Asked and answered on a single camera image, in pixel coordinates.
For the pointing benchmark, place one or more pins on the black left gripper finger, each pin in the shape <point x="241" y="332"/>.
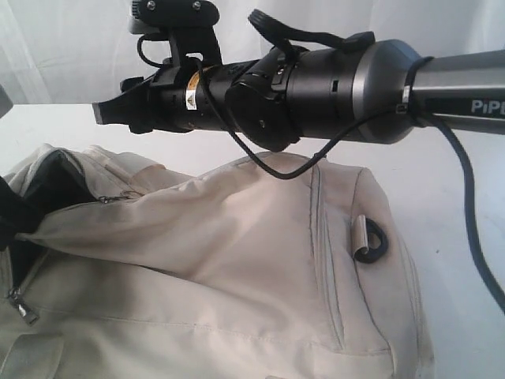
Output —
<point x="17" y="215"/>

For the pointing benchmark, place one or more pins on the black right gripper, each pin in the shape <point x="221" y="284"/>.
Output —
<point x="146" y="104"/>

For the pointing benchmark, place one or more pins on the cream canvas duffel bag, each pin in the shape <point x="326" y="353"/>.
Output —
<point x="137" y="271"/>

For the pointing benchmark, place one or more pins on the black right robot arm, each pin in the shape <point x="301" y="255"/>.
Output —
<point x="309" y="84"/>

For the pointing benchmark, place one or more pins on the white backdrop curtain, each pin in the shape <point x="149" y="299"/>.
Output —
<point x="80" y="51"/>

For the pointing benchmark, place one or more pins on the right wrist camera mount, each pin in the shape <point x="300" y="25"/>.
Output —
<point x="188" y="27"/>

